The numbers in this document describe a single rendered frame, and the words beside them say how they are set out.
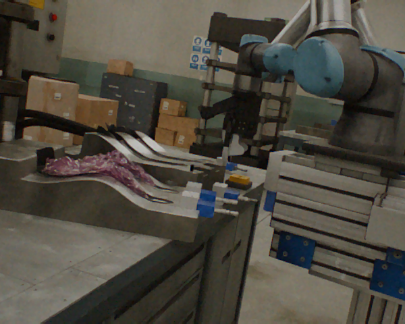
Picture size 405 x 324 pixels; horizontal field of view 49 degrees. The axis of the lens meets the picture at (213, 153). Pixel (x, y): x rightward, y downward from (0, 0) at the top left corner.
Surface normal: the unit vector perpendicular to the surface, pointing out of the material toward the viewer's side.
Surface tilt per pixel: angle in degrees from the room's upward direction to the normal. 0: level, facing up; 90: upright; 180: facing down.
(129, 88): 90
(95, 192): 90
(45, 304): 0
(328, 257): 90
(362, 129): 72
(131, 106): 90
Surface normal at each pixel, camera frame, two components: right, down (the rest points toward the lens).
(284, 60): 0.49, 0.22
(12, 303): 0.17, -0.98
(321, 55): -0.85, 0.06
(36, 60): 0.93, 0.20
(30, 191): -0.04, 0.13
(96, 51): -0.38, 0.07
